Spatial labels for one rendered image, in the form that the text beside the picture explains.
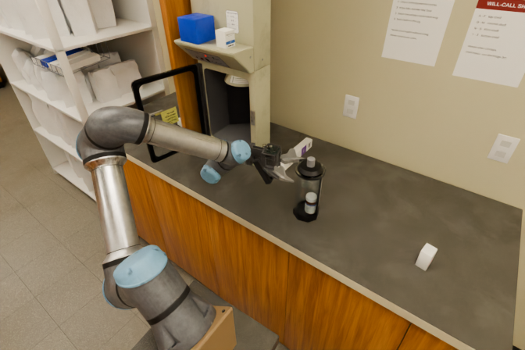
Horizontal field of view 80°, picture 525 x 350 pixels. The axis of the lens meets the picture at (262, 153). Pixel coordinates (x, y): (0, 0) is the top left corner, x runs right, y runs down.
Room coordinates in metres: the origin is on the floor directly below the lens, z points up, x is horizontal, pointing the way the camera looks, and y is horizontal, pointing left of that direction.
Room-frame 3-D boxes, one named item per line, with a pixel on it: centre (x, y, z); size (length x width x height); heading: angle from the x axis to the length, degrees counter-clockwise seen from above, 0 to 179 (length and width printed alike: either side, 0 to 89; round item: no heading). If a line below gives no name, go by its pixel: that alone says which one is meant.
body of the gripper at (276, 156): (0.96, -0.01, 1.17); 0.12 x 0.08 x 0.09; 68
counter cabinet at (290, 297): (1.24, -0.02, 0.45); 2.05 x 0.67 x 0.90; 53
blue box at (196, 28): (1.29, 0.25, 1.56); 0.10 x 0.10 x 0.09; 53
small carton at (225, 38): (1.20, 0.13, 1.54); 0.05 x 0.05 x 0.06; 51
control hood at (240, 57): (1.24, 0.19, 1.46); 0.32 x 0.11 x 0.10; 53
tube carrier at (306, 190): (0.89, -0.17, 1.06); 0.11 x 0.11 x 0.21
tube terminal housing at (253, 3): (1.39, 0.08, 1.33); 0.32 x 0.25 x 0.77; 53
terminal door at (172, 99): (1.26, 0.40, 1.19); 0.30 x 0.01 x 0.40; 133
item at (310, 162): (0.89, -0.17, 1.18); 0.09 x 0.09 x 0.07
